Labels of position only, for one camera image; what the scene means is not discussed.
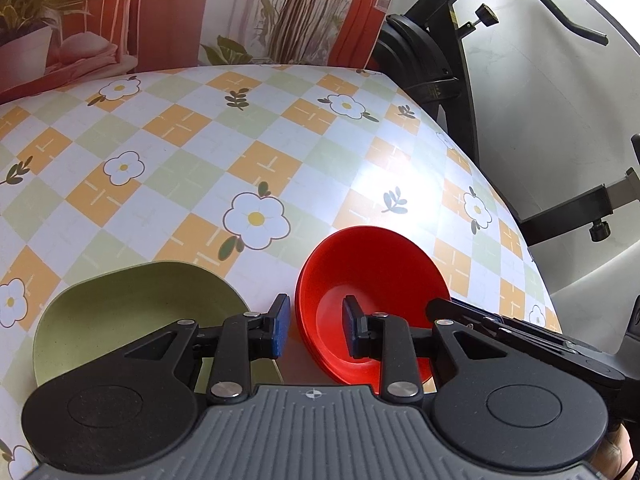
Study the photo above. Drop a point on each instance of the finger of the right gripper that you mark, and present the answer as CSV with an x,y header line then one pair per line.
x,y
465,314

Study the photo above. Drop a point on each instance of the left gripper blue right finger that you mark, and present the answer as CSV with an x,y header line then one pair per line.
x,y
387,339

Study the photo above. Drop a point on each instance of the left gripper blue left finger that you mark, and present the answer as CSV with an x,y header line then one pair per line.
x,y
237,343

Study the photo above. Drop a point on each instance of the red bowl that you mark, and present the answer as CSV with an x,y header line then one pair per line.
x,y
385,271

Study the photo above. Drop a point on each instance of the green square bowl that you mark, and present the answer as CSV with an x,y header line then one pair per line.
x,y
97,316

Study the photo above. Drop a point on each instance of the person's right hand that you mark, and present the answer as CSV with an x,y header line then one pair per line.
x,y
613,454

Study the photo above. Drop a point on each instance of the checkered floral tablecloth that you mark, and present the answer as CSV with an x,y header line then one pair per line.
x,y
241,170

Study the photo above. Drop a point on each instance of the printed room backdrop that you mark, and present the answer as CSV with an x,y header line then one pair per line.
x,y
48,44

